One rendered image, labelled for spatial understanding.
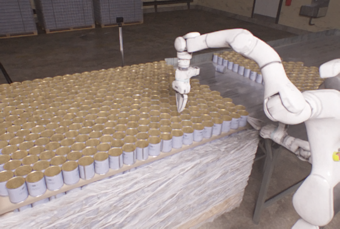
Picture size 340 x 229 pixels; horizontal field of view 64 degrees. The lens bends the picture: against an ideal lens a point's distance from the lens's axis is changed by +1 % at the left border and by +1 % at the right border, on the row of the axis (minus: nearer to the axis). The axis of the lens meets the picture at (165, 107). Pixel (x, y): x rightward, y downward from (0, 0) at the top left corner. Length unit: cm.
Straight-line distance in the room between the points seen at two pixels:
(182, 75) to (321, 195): 78
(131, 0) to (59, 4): 219
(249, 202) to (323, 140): 171
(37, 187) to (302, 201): 108
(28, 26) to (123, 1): 284
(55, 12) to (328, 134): 806
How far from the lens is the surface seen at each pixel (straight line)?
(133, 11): 937
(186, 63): 136
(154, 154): 139
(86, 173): 127
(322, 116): 112
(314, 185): 126
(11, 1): 844
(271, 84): 101
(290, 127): 189
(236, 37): 112
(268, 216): 277
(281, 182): 313
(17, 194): 125
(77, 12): 880
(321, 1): 901
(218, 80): 240
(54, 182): 125
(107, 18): 907
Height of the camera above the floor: 201
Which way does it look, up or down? 29 degrees down
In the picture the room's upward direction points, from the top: 1 degrees clockwise
